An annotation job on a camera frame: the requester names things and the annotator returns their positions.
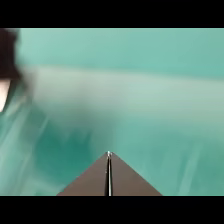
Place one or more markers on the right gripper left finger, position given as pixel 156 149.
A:
pixel 94 181

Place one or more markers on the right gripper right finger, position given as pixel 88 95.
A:
pixel 130 182

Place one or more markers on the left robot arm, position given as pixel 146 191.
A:
pixel 6 56

